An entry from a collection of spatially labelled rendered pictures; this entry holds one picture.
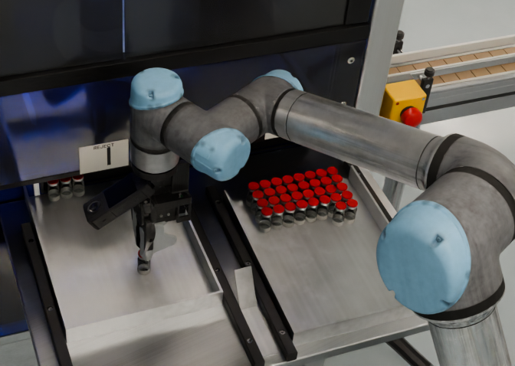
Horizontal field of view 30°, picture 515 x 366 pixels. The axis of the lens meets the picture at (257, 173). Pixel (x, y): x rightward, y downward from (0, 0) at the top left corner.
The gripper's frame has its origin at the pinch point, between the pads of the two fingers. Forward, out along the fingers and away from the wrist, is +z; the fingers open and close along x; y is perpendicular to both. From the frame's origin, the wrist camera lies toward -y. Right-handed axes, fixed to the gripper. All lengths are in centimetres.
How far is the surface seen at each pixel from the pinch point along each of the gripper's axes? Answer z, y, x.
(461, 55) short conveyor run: 0, 83, 36
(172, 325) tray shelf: 5.5, 1.7, -12.3
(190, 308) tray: 4.2, 5.3, -10.9
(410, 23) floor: 93, 162, 171
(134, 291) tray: 5.3, -2.2, -3.9
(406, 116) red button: -7, 55, 12
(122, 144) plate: -10.7, 1.0, 15.0
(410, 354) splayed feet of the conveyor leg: 84, 79, 18
